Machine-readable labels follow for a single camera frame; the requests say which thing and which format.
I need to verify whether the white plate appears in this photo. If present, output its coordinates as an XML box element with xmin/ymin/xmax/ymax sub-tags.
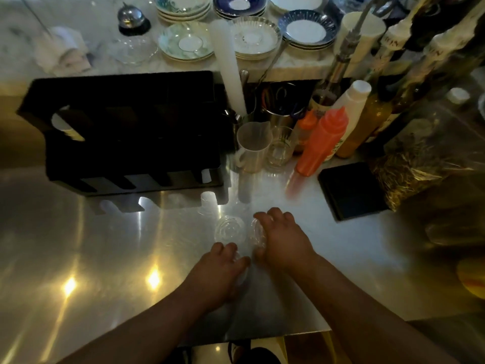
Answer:
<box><xmin>269</xmin><ymin>0</ymin><xmax>331</xmax><ymax>14</ymax></box>

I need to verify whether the white squeeze bottle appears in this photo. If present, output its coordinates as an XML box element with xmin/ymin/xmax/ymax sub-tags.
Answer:
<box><xmin>325</xmin><ymin>80</ymin><xmax>372</xmax><ymax>162</ymax></box>

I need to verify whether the white gilt saucer stack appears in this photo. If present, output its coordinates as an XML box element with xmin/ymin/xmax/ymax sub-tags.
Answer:
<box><xmin>228</xmin><ymin>16</ymin><xmax>283</xmax><ymax>60</ymax></box>

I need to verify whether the crumpled white cloth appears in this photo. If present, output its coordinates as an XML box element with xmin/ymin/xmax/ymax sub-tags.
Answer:
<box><xmin>32</xmin><ymin>26</ymin><xmax>92</xmax><ymax>77</ymax></box>

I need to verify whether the long metal spoon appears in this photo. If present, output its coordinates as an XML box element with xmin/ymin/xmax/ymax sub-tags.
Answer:
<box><xmin>261</xmin><ymin>38</ymin><xmax>293</xmax><ymax>89</ymax></box>

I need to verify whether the clear plastic measuring jug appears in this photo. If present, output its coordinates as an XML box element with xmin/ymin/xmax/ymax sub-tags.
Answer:
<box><xmin>234</xmin><ymin>122</ymin><xmax>273</xmax><ymax>174</ymax></box>

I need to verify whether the silver service bell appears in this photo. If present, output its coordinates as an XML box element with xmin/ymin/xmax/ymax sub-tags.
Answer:
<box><xmin>117</xmin><ymin>2</ymin><xmax>152</xmax><ymax>37</ymax></box>

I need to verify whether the dark blue saucer stack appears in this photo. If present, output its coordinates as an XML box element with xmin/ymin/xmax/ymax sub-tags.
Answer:
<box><xmin>212</xmin><ymin>0</ymin><xmax>268</xmax><ymax>20</ymax></box>

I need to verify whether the small orange squeeze bottle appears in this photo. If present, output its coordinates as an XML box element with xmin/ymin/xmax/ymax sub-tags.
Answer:
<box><xmin>295</xmin><ymin>110</ymin><xmax>318</xmax><ymax>154</ymax></box>

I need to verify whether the glass bottle with metal pourer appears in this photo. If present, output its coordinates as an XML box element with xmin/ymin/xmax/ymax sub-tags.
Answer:
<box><xmin>308</xmin><ymin>0</ymin><xmax>383</xmax><ymax>119</ymax></box>

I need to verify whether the metal utensil cup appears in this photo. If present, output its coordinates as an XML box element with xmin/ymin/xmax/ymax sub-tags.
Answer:
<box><xmin>261</xmin><ymin>82</ymin><xmax>308</xmax><ymax>130</ymax></box>

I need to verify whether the person's right forearm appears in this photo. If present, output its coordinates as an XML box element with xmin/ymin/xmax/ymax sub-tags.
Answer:
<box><xmin>290</xmin><ymin>254</ymin><xmax>461</xmax><ymax>364</ymax></box>

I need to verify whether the person's right hand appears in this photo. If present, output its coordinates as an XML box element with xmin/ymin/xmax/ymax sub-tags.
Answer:
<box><xmin>253</xmin><ymin>208</ymin><xmax>317</xmax><ymax>276</ymax></box>

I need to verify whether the yellow round object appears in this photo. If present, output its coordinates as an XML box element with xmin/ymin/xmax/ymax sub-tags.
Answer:
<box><xmin>456</xmin><ymin>257</ymin><xmax>485</xmax><ymax>301</ymax></box>

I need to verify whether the green rimmed saucer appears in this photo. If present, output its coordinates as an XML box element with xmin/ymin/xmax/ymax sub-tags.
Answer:
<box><xmin>158</xmin><ymin>21</ymin><xmax>215</xmax><ymax>61</ymax></box>

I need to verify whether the clear drinking glass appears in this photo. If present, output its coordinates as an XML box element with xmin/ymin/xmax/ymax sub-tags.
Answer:
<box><xmin>265</xmin><ymin>126</ymin><xmax>298</xmax><ymax>171</ymax></box>

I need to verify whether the large orange squeeze bottle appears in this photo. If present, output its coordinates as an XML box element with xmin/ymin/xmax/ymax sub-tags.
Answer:
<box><xmin>295</xmin><ymin>107</ymin><xmax>349</xmax><ymax>177</ymax></box>

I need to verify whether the white paper cup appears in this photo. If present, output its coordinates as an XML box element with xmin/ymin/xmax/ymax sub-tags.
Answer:
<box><xmin>333</xmin><ymin>11</ymin><xmax>386</xmax><ymax>78</ymax></box>

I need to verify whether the clear plastic cup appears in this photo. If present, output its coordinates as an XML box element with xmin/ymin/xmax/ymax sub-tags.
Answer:
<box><xmin>214</xmin><ymin>215</ymin><xmax>250</xmax><ymax>286</ymax></box>

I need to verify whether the blue striped saucer stack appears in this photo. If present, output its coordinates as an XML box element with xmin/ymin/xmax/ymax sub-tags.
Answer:
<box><xmin>278</xmin><ymin>10</ymin><xmax>340</xmax><ymax>51</ymax></box>

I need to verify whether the person's left forearm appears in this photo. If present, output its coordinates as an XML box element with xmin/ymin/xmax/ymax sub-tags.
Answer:
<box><xmin>57</xmin><ymin>288</ymin><xmax>213</xmax><ymax>364</ymax></box>

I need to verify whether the stack of floral saucers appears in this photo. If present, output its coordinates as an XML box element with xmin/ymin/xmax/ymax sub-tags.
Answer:
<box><xmin>153</xmin><ymin>0</ymin><xmax>213</xmax><ymax>24</ymax></box>

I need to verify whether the person's left hand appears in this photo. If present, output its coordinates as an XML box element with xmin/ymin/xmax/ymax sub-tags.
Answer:
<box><xmin>182</xmin><ymin>242</ymin><xmax>251</xmax><ymax>313</ymax></box>

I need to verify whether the amber syrup bottle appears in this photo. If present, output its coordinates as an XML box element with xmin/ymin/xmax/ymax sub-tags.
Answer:
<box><xmin>336</xmin><ymin>0</ymin><xmax>434</xmax><ymax>159</ymax></box>

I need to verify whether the metal jigger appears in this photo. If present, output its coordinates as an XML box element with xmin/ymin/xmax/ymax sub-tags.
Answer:
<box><xmin>223</xmin><ymin>108</ymin><xmax>245</xmax><ymax>148</ymax></box>

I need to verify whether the white sleeve of cups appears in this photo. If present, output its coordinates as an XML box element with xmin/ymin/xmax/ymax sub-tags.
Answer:
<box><xmin>209</xmin><ymin>19</ymin><xmax>248</xmax><ymax>117</ymax></box>

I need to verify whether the plastic bag of dried herbs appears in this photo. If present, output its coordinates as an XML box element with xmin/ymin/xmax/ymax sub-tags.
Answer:
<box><xmin>369</xmin><ymin>98</ymin><xmax>485</xmax><ymax>213</ymax></box>

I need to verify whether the clear plastic lid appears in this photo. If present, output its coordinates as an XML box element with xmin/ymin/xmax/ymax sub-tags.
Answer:
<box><xmin>248</xmin><ymin>218</ymin><xmax>266</xmax><ymax>251</ymax></box>

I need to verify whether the black cup dispenser box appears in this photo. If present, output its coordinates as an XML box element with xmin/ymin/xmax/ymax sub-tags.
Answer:
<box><xmin>17</xmin><ymin>71</ymin><xmax>232</xmax><ymax>197</ymax></box>

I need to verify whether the black flat scale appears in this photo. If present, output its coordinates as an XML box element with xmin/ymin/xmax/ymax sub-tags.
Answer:
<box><xmin>317</xmin><ymin>162</ymin><xmax>390</xmax><ymax>222</ymax></box>

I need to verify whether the white capped jar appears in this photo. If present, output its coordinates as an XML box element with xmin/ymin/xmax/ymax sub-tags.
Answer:
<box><xmin>446</xmin><ymin>87</ymin><xmax>471</xmax><ymax>107</ymax></box>

